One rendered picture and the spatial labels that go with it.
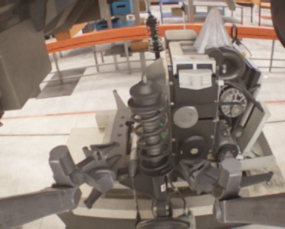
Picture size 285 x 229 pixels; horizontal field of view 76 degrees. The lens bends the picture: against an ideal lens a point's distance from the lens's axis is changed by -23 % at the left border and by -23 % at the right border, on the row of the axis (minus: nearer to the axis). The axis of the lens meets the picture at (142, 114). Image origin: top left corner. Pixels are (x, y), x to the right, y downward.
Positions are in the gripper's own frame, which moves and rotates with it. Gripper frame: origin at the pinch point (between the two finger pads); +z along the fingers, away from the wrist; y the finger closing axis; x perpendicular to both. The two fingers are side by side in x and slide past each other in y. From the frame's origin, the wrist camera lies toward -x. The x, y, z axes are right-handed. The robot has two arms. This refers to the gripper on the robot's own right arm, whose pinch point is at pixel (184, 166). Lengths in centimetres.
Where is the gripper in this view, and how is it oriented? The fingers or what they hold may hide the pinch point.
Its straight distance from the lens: 71.1
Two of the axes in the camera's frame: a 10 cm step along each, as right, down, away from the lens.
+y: -2.6, -8.1, -5.3
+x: -7.7, 5.1, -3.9
